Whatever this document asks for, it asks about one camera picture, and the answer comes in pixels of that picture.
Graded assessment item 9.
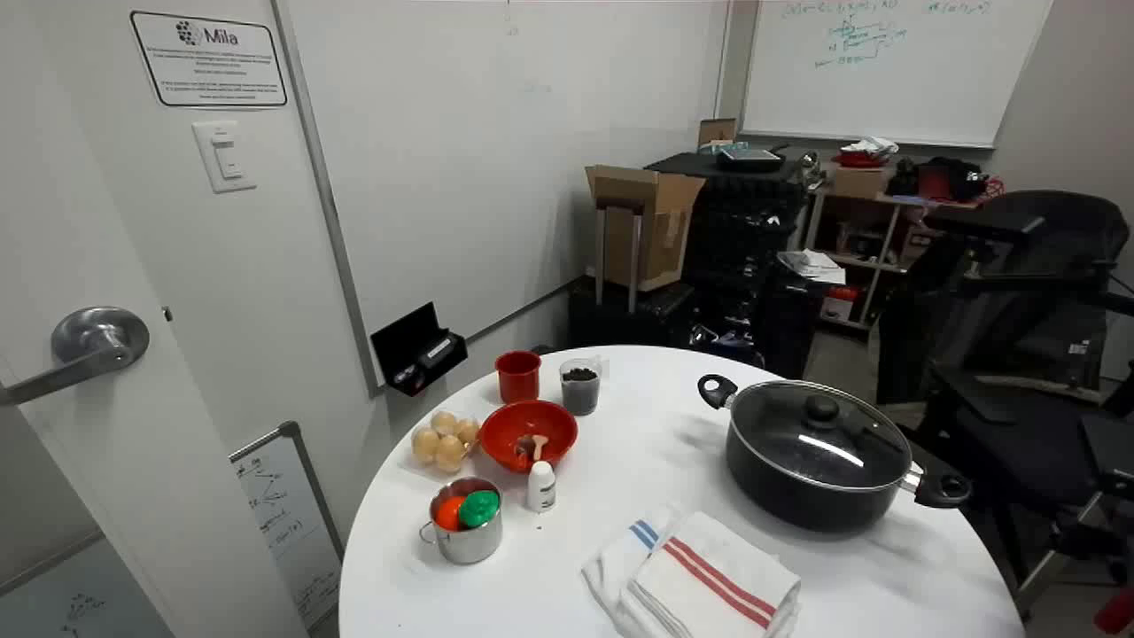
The white wall sign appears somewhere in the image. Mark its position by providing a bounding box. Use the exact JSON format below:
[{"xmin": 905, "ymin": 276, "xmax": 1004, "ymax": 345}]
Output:
[{"xmin": 127, "ymin": 9, "xmax": 290, "ymax": 110}]

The large blank wall whiteboard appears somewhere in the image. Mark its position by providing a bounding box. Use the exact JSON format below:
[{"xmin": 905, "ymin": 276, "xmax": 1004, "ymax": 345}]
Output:
[{"xmin": 264, "ymin": 0, "xmax": 737, "ymax": 401}]

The orange ball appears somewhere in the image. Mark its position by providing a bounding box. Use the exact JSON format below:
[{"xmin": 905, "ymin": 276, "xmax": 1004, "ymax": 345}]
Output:
[{"xmin": 429, "ymin": 491, "xmax": 466, "ymax": 531}]

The glass pot lid black knob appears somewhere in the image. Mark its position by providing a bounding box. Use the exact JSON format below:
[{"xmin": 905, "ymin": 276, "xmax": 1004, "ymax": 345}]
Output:
[{"xmin": 727, "ymin": 375, "xmax": 918, "ymax": 497}]

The white paper sheet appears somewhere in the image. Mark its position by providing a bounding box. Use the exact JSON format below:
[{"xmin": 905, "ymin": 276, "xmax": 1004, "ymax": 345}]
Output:
[{"xmin": 777, "ymin": 244, "xmax": 850, "ymax": 292}]

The brown cardboard box on shelf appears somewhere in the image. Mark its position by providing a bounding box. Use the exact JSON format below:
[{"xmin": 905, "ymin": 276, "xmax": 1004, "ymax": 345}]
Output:
[{"xmin": 825, "ymin": 155, "xmax": 901, "ymax": 204}]

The red cup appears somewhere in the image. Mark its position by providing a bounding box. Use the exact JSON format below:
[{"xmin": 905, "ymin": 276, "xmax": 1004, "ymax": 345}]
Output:
[{"xmin": 492, "ymin": 347, "xmax": 546, "ymax": 408}]

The red object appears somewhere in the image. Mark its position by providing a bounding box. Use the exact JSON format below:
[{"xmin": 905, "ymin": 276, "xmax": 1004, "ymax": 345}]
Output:
[{"xmin": 1091, "ymin": 582, "xmax": 1134, "ymax": 638}]

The small whiteboard with writing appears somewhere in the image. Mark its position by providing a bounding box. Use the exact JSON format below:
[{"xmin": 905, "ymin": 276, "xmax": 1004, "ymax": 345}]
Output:
[{"xmin": 227, "ymin": 419, "xmax": 347, "ymax": 634}]

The black open marker box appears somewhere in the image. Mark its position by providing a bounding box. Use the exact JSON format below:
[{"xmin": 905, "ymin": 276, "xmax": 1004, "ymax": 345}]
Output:
[{"xmin": 367, "ymin": 299, "xmax": 470, "ymax": 401}]

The white towel with blue stripes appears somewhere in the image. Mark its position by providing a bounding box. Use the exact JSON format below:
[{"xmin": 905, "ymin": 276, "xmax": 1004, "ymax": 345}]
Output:
[{"xmin": 578, "ymin": 508, "xmax": 682, "ymax": 638}]

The white towel with red stripes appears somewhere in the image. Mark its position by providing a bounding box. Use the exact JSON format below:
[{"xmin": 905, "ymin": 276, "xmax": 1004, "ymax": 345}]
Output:
[{"xmin": 628, "ymin": 508, "xmax": 804, "ymax": 638}]

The red bowl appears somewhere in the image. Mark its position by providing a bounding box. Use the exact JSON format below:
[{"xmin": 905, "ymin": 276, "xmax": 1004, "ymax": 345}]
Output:
[{"xmin": 474, "ymin": 397, "xmax": 579, "ymax": 480}]

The green ball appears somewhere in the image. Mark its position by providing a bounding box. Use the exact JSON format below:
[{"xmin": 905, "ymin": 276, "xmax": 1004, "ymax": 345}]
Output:
[{"xmin": 457, "ymin": 487, "xmax": 502, "ymax": 531}]

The white light switch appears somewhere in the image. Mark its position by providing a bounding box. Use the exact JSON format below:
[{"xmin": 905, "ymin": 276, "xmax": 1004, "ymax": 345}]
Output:
[{"xmin": 192, "ymin": 119, "xmax": 257, "ymax": 199}]

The black bag with red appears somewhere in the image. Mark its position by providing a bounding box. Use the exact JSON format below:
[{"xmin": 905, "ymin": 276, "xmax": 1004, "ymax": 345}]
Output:
[{"xmin": 885, "ymin": 152, "xmax": 1006, "ymax": 205}]

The black pot with two handles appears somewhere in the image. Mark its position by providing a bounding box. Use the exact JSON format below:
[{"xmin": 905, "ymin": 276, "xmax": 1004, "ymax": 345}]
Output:
[{"xmin": 694, "ymin": 373, "xmax": 975, "ymax": 537}]

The black suitcase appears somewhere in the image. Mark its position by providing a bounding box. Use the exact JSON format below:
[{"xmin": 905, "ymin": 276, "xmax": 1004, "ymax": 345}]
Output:
[{"xmin": 564, "ymin": 276, "xmax": 700, "ymax": 355}]

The small cardboard box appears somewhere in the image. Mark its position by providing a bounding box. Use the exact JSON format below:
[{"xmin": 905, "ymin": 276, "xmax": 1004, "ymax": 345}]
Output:
[{"xmin": 694, "ymin": 115, "xmax": 745, "ymax": 152}]

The small white bottle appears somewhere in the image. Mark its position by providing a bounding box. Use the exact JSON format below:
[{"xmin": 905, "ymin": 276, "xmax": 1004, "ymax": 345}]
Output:
[{"xmin": 522, "ymin": 436, "xmax": 559, "ymax": 513}]

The large open cardboard box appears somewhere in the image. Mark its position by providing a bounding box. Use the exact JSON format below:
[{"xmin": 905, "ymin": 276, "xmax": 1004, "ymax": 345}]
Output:
[{"xmin": 585, "ymin": 162, "xmax": 708, "ymax": 299}]

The whiteboard with green writing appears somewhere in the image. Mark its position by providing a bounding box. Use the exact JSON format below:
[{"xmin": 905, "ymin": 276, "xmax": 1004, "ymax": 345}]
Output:
[{"xmin": 740, "ymin": 0, "xmax": 1054, "ymax": 152}]

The dark flat device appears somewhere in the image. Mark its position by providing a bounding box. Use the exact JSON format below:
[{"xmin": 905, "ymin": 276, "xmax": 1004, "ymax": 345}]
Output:
[{"xmin": 711, "ymin": 138, "xmax": 786, "ymax": 169}]

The bread piece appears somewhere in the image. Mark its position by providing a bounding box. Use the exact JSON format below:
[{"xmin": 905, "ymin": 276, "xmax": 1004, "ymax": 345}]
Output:
[{"xmin": 431, "ymin": 433, "xmax": 470, "ymax": 480}]

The black office chair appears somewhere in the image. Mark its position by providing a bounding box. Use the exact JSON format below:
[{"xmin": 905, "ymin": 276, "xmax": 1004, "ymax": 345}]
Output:
[{"xmin": 874, "ymin": 187, "xmax": 1134, "ymax": 623}]

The black cabinet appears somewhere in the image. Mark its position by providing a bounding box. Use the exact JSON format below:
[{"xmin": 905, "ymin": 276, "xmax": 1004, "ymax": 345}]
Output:
[{"xmin": 643, "ymin": 145, "xmax": 829, "ymax": 379}]

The silver door lever handle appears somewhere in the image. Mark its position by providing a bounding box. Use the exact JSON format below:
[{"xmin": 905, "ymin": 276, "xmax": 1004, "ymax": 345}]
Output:
[{"xmin": 0, "ymin": 303, "xmax": 153, "ymax": 412}]

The metal cup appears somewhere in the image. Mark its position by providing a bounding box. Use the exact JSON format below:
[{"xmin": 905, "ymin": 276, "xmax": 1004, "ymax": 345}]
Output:
[{"xmin": 415, "ymin": 475, "xmax": 511, "ymax": 566}]

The clear cup with dark contents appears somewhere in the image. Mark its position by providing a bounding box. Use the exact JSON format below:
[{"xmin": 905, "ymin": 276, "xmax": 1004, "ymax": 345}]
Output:
[{"xmin": 556, "ymin": 358, "xmax": 607, "ymax": 419}]

